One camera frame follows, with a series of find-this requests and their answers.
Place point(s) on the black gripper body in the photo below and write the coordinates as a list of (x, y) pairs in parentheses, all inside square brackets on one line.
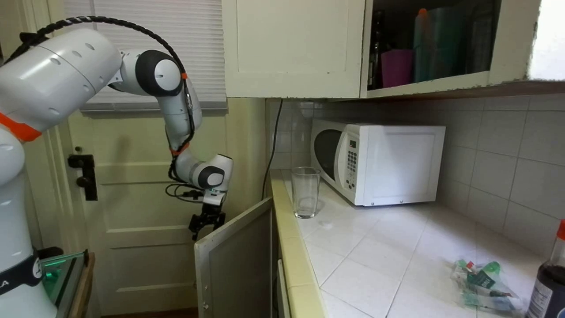
[(210, 210)]

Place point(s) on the white cabinet door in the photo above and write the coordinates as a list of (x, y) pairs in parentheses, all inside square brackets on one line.
[(233, 266)]

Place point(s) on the cream upper cabinet door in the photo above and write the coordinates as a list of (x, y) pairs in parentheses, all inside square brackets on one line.
[(293, 47)]

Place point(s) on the cream upper cabinet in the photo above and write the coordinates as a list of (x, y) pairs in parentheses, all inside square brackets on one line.
[(445, 46)]

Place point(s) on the clear drinking glass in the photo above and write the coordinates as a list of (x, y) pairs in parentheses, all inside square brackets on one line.
[(305, 190)]

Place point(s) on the white microwave oven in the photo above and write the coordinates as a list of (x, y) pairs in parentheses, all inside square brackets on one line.
[(374, 164)]

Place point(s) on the crumpled plastic wrapper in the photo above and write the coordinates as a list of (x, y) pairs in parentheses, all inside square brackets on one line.
[(482, 288)]

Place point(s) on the dark soy sauce bottle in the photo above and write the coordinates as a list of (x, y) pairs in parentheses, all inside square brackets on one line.
[(547, 298)]

